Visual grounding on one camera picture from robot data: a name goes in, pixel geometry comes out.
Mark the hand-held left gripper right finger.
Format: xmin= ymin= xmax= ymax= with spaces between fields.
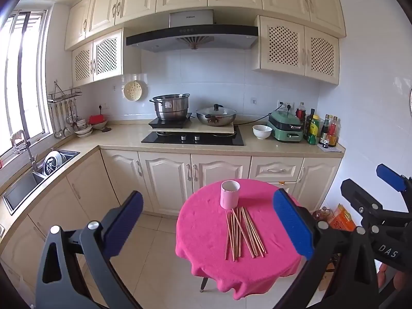
xmin=273 ymin=188 xmax=380 ymax=309

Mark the steel faucet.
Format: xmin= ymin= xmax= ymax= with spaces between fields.
xmin=11 ymin=130 xmax=37 ymax=171

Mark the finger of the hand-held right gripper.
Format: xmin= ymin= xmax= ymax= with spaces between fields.
xmin=376 ymin=164 xmax=412 ymax=200
xmin=340 ymin=178 xmax=391 ymax=232

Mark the round dish in sink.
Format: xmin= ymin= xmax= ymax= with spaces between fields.
xmin=43 ymin=151 xmax=66 ymax=177

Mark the pink cup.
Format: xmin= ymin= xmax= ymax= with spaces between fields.
xmin=220 ymin=180 xmax=241 ymax=210

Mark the bundle of chopsticks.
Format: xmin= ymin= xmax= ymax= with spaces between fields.
xmin=224 ymin=207 xmax=268 ymax=262

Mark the stainless steel pot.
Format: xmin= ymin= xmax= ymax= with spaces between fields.
xmin=150 ymin=94 xmax=190 ymax=121

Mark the steel wall rack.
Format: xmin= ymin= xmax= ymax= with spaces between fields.
xmin=48 ymin=80 xmax=82 ymax=104

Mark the black power cable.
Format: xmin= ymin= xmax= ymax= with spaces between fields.
xmin=233 ymin=102 xmax=285 ymax=125

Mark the hanging steel spatula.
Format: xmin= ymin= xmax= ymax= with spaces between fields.
xmin=69 ymin=98 xmax=79 ymax=129

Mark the red label sauce bottle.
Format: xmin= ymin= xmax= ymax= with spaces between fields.
xmin=329 ymin=116 xmax=339 ymax=148

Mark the wok with glass lid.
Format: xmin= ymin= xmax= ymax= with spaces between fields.
xmin=196 ymin=104 xmax=237 ymax=127

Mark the stack of ceramic bowls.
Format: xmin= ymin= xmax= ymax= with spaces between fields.
xmin=75 ymin=119 xmax=94 ymax=137

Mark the yellow green bottle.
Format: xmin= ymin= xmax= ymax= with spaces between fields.
xmin=307 ymin=114 xmax=321 ymax=145

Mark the steel ladle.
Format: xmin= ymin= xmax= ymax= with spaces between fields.
xmin=63 ymin=100 xmax=72 ymax=136
xmin=53 ymin=101 xmax=62 ymax=140

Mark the steel sink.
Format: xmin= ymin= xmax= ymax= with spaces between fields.
xmin=3 ymin=149 xmax=80 ymax=216

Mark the dark sauce bottle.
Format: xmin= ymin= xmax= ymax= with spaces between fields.
xmin=320 ymin=114 xmax=329 ymax=144

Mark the beige board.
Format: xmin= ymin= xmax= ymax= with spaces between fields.
xmin=148 ymin=123 xmax=234 ymax=135

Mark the dark glass bottle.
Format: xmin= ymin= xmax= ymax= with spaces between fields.
xmin=304 ymin=108 xmax=316 ymax=140

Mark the black induction cooker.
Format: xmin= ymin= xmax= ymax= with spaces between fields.
xmin=148 ymin=113 xmax=193 ymax=128

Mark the beige kitchen countertop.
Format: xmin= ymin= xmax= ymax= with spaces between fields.
xmin=0 ymin=123 xmax=346 ymax=232

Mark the black range hood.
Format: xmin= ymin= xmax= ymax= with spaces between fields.
xmin=125 ymin=10 xmax=259 ymax=53

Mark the orange bag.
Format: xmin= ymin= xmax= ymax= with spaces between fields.
xmin=329 ymin=203 xmax=355 ymax=232

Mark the green electric cooker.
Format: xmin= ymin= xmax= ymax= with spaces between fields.
xmin=267 ymin=109 xmax=305 ymax=143

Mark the person's right hand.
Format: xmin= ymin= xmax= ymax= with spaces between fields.
xmin=377 ymin=262 xmax=407 ymax=292

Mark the white bowl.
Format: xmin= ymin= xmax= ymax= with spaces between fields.
xmin=252 ymin=124 xmax=273 ymax=140

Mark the sliding window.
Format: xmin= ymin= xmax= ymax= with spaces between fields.
xmin=0 ymin=8 xmax=54 ymax=165

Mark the pink tablecloth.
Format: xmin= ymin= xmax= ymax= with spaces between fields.
xmin=175 ymin=178 xmax=314 ymax=301

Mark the black glass gas hob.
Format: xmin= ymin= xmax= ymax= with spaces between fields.
xmin=141 ymin=125 xmax=245 ymax=146

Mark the wide cream lattice-door cabinet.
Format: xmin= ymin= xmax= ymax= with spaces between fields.
xmin=253 ymin=15 xmax=340 ymax=86

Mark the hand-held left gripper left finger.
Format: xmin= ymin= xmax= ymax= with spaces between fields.
xmin=35 ymin=191 xmax=144 ymax=309

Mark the small cream lattice-door cabinet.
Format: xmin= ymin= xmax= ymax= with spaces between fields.
xmin=71 ymin=28 xmax=124 ymax=87

